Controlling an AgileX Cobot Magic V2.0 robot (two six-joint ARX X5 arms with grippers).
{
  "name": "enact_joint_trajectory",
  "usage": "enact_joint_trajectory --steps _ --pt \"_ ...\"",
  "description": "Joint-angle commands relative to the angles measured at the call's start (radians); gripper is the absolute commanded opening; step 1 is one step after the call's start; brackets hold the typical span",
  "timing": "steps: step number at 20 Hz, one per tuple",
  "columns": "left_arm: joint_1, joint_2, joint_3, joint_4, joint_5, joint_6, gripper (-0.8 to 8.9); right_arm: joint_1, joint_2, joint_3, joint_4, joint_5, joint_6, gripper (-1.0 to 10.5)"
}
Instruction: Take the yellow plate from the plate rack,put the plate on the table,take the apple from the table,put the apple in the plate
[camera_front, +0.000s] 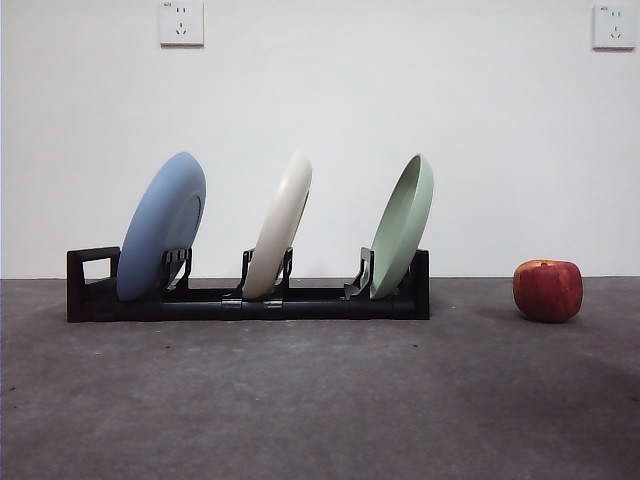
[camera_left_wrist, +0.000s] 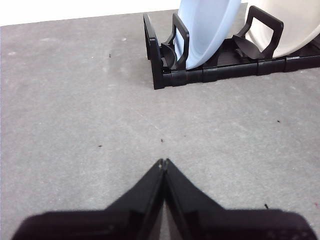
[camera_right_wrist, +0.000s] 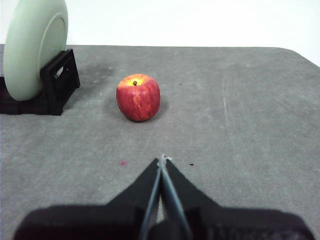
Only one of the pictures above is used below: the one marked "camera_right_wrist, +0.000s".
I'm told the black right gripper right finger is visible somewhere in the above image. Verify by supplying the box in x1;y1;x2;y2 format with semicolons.
161;158;315;240

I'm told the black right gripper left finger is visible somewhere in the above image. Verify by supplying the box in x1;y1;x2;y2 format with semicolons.
13;157;161;240

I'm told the red apple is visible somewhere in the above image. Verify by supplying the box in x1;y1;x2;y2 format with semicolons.
115;73;161;122

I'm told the black plate rack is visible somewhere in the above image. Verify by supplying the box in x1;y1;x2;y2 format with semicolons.
0;48;81;116

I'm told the pale green plate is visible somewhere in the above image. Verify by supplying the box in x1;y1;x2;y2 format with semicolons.
2;0;69;102

